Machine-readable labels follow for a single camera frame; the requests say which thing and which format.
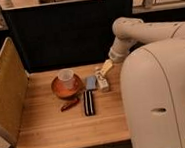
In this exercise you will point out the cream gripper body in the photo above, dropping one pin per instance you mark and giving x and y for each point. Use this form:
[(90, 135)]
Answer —
[(106, 67)]

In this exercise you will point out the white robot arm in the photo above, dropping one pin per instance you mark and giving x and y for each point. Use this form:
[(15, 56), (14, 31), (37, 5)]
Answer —
[(152, 80)]

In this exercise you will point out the orange ceramic bowl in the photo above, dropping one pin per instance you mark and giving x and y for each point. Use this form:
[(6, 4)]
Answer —
[(62, 91)]

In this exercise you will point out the red chili pepper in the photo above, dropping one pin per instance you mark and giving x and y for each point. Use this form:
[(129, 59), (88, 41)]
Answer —
[(69, 104)]

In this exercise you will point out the white rectangular box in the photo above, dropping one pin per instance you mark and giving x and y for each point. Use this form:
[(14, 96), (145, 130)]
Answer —
[(102, 82)]

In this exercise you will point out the blue rectangular sponge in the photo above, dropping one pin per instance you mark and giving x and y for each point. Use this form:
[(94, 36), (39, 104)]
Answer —
[(90, 82)]

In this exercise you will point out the black striped case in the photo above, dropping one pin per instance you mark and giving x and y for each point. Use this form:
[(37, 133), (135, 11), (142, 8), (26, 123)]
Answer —
[(89, 103)]

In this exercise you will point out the white plastic cup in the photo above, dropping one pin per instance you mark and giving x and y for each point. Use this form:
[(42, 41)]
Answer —
[(66, 76)]

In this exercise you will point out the dark back panel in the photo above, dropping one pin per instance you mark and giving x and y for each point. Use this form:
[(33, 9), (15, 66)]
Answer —
[(65, 34)]

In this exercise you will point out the left wooden side panel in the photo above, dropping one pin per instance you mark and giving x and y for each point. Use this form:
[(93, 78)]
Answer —
[(13, 85)]

